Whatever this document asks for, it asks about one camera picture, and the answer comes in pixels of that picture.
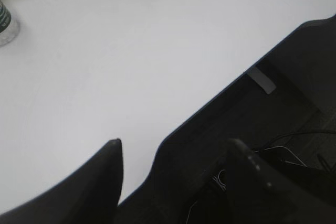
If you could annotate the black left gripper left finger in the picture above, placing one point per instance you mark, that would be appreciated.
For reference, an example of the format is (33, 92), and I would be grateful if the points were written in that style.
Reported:
(89, 195)

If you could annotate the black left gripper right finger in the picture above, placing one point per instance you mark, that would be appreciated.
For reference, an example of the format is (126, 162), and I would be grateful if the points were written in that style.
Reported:
(263, 192)

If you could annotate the clear plastic water bottle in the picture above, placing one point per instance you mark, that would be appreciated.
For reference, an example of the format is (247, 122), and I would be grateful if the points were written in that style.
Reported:
(10, 26)

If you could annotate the grey bracket under table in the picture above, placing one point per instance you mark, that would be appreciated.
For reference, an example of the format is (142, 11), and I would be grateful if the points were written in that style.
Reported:
(262, 80)

